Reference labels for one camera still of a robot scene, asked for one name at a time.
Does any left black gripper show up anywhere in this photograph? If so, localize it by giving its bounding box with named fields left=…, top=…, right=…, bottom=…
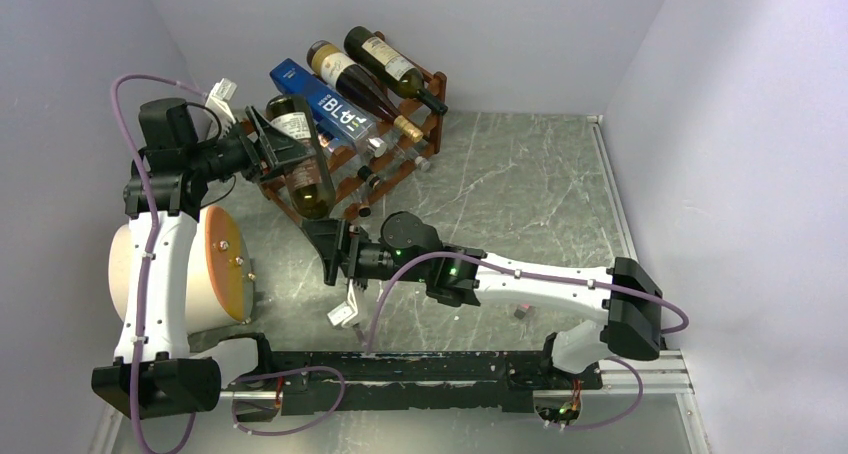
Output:
left=186, top=104, right=315, bottom=185

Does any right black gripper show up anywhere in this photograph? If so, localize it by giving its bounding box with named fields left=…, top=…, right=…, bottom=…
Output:
left=297, top=219, right=428, bottom=298

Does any green wine bottle silver cap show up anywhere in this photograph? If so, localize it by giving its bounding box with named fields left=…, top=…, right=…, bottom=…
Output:
left=266, top=95, right=336, bottom=220

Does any blue labelled clear bottle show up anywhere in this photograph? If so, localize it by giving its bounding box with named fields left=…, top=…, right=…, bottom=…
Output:
left=269, top=59, right=389, bottom=157

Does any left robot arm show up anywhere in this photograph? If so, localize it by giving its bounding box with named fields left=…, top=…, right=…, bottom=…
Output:
left=91, top=98, right=315, bottom=421

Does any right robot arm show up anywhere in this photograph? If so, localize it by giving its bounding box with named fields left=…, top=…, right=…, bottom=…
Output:
left=300, top=211, right=663, bottom=388

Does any dark bottle gold foil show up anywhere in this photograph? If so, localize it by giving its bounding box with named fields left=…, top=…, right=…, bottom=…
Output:
left=306, top=40, right=424, bottom=142

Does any clear bottle lower rack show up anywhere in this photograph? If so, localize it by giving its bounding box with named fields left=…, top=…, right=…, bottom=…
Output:
left=317, top=116, right=432, bottom=173

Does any dark bottle cream label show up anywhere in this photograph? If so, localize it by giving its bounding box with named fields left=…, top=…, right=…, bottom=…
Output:
left=343, top=26, right=448, bottom=115

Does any white drum orange lid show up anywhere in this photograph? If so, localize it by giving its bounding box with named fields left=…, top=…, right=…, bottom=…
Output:
left=107, top=203, right=256, bottom=335

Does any small red grey block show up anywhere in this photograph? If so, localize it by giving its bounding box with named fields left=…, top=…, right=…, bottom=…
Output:
left=513, top=304, right=534, bottom=319

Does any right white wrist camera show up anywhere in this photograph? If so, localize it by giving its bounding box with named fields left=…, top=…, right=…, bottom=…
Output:
left=326, top=280, right=368, bottom=329

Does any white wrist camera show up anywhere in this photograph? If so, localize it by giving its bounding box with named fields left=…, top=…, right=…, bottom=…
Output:
left=326, top=280, right=368, bottom=329
left=204, top=78, right=237, bottom=134

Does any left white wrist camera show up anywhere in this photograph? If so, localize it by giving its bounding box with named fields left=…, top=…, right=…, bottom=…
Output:
left=204, top=78, right=237, bottom=134

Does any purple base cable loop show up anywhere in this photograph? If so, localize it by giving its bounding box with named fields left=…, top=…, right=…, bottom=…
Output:
left=230, top=366, right=348, bottom=438

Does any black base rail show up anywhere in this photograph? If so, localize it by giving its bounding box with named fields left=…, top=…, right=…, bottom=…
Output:
left=264, top=351, right=603, bottom=415

